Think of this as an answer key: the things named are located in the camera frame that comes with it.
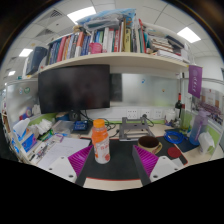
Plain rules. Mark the crumpled white tissue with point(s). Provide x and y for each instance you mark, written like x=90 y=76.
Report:
x=206 y=142

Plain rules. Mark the white jar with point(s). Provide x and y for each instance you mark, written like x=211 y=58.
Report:
x=170 y=116

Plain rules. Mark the black computer monitor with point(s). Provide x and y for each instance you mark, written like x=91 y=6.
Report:
x=73 y=88

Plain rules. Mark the orange drink bottle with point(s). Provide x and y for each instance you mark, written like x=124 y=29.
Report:
x=100 y=143

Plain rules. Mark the ceiling lights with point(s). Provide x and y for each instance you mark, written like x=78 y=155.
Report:
x=81 y=14

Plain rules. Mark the purple water bottle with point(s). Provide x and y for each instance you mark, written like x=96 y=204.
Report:
x=198 y=128

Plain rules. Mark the dark blue mouse pad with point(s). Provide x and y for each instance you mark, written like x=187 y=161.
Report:
x=186 y=146

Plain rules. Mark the grey metal laptop stand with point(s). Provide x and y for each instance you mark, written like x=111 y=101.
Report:
x=135 y=130

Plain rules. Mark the black red-edged desk mat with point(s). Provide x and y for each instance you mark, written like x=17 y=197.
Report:
x=120 y=161

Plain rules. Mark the blue tissue box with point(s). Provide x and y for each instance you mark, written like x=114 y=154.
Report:
x=26 y=141

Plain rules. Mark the yellow floral mug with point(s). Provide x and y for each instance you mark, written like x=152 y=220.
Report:
x=149 y=143

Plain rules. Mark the group photo poster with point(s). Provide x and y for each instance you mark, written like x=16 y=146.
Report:
x=210 y=105

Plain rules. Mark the white shelf with books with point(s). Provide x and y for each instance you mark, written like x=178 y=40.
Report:
x=113 y=60

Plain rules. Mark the round red coaster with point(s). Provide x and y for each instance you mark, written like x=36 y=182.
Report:
x=174 y=152

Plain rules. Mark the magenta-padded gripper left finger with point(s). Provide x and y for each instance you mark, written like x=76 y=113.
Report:
x=78 y=161

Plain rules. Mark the white paper sheet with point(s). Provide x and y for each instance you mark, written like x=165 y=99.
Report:
x=65 y=150

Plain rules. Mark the small blue device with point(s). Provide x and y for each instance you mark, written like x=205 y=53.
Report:
x=80 y=126

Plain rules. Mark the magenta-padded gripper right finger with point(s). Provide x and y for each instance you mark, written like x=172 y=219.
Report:
x=148 y=161

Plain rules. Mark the purple pennant flag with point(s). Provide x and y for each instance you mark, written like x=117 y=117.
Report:
x=195 y=81

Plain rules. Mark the white wall socket row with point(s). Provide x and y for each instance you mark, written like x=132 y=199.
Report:
x=146 y=113

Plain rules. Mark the dark wine bottle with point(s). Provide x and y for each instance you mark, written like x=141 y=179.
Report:
x=178 y=106

